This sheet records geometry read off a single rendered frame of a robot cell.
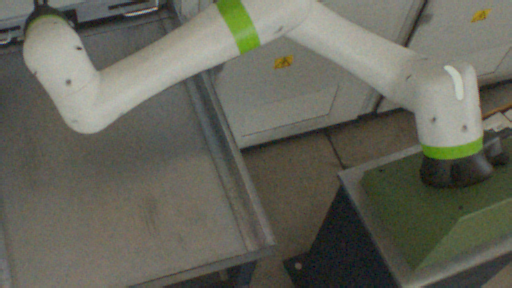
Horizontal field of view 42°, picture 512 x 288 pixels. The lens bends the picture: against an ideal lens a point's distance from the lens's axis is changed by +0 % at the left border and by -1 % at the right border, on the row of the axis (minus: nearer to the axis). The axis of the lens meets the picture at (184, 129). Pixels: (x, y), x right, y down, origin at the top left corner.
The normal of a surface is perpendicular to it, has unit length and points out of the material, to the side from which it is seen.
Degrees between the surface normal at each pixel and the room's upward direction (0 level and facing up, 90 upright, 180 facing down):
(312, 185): 0
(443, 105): 57
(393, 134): 0
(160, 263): 0
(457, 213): 44
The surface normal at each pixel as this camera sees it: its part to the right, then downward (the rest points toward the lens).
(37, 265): 0.02, -0.53
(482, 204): -0.25, -0.93
